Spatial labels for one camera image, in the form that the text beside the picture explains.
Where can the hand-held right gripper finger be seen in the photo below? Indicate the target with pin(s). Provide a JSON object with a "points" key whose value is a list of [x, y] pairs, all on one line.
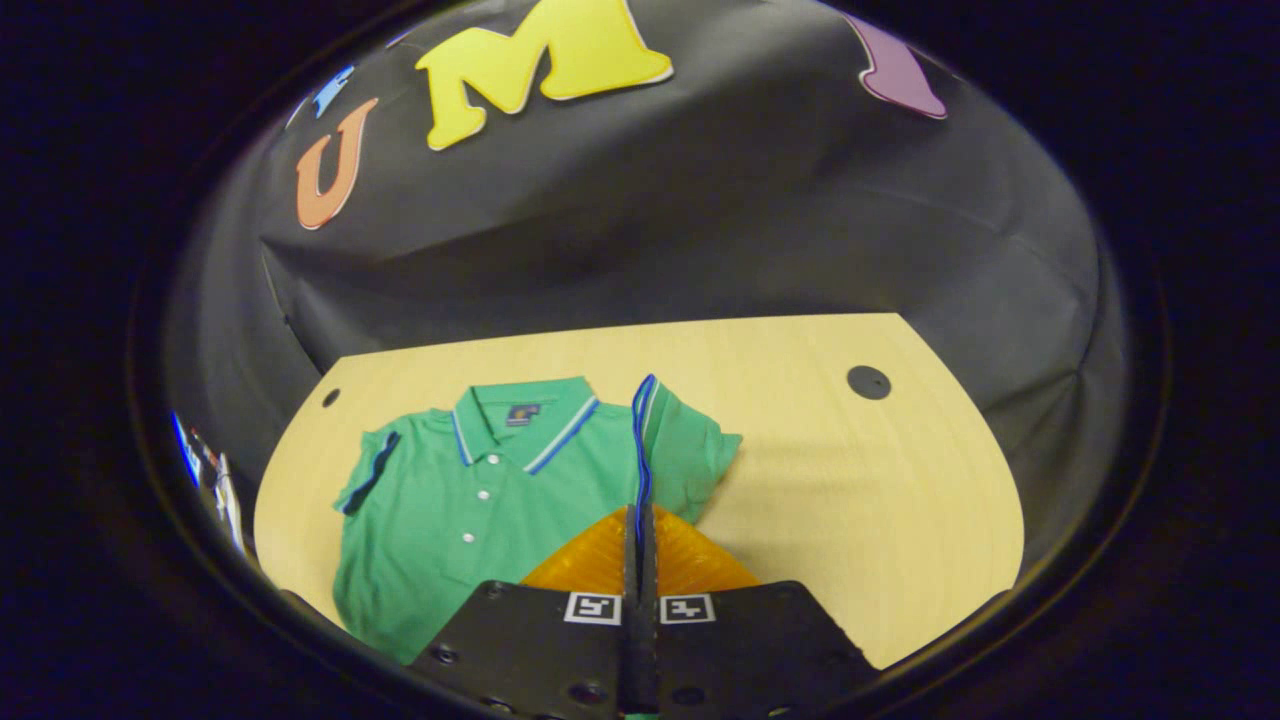
{"points": [[649, 650], [631, 650]]}

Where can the green T-shirt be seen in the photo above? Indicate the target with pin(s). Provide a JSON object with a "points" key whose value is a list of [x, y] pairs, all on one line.
{"points": [[430, 520]]}

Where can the black backdrop cloth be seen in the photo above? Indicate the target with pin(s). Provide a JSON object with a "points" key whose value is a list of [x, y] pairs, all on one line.
{"points": [[700, 220]]}

